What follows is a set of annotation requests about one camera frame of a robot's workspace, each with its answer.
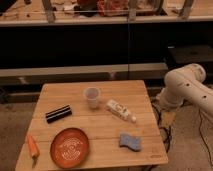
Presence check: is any orange ceramic bowl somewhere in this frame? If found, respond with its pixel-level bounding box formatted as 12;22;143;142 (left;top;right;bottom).
50;128;90;169

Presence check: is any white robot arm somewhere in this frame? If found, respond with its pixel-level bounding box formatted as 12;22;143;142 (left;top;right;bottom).
158;63;213;120

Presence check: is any clear plastic cup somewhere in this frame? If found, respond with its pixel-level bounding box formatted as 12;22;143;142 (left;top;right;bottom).
83;87;100;109

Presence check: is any white tube bottle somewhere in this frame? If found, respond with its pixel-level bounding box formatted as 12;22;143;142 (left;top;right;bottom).
106;99;137;123

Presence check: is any wooden folding table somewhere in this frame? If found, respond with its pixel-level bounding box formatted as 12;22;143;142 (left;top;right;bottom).
15;80;168;171

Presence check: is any black striped box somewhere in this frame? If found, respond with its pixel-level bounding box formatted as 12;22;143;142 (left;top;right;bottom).
45;105;72;123

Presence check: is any blue sponge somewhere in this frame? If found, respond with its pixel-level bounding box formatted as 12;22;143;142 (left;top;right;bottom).
119;133;141;152

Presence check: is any black box on shelf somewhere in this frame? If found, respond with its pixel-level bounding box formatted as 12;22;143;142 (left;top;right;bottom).
165;45;213;75

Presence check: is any long metal shelf rack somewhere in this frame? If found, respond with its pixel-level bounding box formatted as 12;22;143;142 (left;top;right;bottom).
0;0;213;86

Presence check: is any orange carrot toy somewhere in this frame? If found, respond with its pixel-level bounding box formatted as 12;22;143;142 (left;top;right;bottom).
27;135;40;167

